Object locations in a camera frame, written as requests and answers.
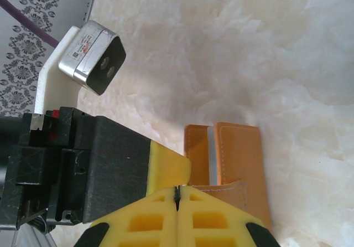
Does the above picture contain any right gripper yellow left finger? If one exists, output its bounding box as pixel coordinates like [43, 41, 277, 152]
[73, 186, 178, 247]

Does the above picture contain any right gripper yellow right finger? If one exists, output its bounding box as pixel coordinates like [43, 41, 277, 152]
[176, 186, 280, 247]

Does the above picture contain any orange leather card holder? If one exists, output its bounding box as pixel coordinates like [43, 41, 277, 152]
[184, 121, 273, 233]

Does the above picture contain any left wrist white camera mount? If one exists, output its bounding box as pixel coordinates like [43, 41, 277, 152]
[34, 27, 84, 117]

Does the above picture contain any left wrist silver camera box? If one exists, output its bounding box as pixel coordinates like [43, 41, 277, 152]
[58, 19, 127, 96]

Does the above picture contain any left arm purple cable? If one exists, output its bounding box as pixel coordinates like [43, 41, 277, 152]
[0, 0, 60, 47]

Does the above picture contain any aluminium side rail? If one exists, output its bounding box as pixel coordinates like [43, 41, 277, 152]
[81, 0, 101, 21]

